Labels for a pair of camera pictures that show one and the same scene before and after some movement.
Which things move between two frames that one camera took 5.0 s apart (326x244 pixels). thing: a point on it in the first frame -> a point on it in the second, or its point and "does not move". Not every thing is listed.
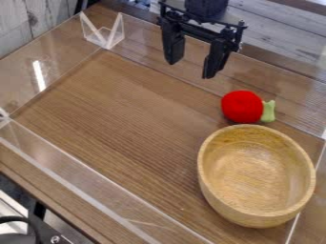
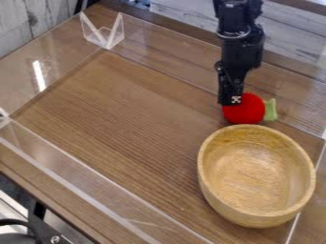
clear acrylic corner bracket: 106,37 does not move
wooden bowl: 257,174 does not move
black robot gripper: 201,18 -> 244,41
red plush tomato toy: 242,107 does not move
